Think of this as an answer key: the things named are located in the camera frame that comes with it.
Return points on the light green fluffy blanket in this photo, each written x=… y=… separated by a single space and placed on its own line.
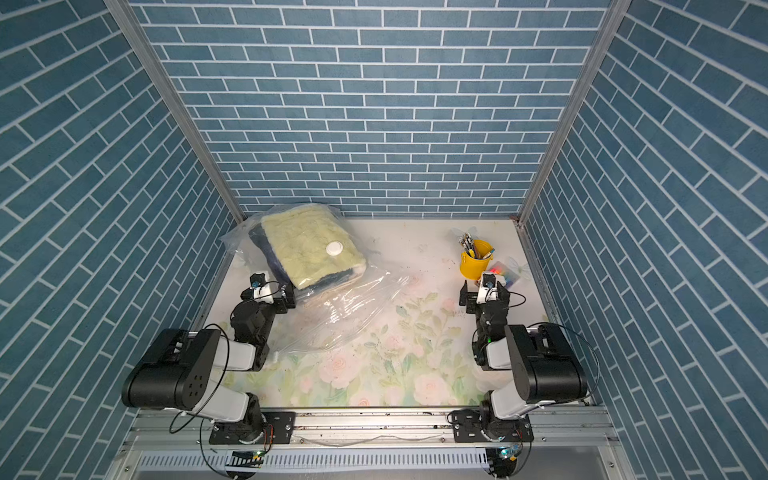
x=320 y=223

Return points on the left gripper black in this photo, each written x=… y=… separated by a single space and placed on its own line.
x=279 y=299

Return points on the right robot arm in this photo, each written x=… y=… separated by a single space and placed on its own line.
x=545 y=370

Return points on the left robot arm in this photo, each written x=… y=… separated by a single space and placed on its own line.
x=184 y=370

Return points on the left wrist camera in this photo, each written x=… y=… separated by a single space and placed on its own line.
x=263 y=287

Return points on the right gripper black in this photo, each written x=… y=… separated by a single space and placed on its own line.
x=472 y=300

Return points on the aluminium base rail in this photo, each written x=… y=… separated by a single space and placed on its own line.
x=385 y=427

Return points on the yellow metal pen bucket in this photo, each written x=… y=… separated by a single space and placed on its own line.
x=474 y=262

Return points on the clear plastic vacuum bag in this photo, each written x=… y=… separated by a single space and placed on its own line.
x=334 y=317

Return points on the pens in bucket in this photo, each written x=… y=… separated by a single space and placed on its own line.
x=467 y=243

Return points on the navy blue star blanket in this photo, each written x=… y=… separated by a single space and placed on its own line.
x=302 y=262

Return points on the clear box of stationery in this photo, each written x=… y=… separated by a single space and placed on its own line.
x=507 y=275

